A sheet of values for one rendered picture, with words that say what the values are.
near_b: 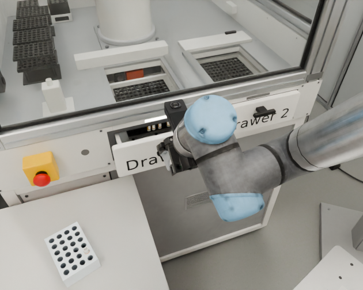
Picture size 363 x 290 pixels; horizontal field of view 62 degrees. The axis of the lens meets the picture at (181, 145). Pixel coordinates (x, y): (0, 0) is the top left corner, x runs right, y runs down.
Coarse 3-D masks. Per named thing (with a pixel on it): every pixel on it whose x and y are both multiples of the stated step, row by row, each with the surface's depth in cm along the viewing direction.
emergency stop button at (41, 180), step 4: (36, 176) 75; (40, 176) 75; (44, 176) 76; (48, 176) 77; (36, 180) 75; (40, 180) 75; (44, 180) 76; (48, 180) 77; (36, 184) 76; (40, 184) 76; (44, 184) 77
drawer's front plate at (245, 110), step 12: (276, 96) 94; (288, 96) 95; (240, 108) 91; (252, 108) 93; (276, 108) 97; (288, 108) 99; (240, 120) 95; (252, 120) 96; (264, 120) 99; (276, 120) 101
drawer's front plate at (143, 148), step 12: (168, 132) 82; (120, 144) 78; (132, 144) 78; (144, 144) 80; (156, 144) 81; (120, 156) 79; (132, 156) 81; (144, 156) 82; (156, 156) 84; (120, 168) 82; (132, 168) 84; (144, 168) 86
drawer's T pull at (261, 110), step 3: (258, 108) 92; (261, 108) 92; (264, 108) 92; (258, 111) 92; (261, 111) 91; (264, 111) 91; (267, 111) 91; (270, 111) 91; (273, 111) 91; (255, 114) 90; (258, 114) 90; (261, 114) 90; (264, 114) 91; (267, 114) 91; (270, 114) 92; (255, 117) 91
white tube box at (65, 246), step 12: (72, 228) 76; (48, 240) 73; (60, 240) 73; (72, 240) 73; (84, 240) 73; (60, 252) 71; (72, 252) 71; (60, 264) 69; (72, 264) 69; (84, 264) 69; (96, 264) 71; (60, 276) 67; (72, 276) 68; (84, 276) 71
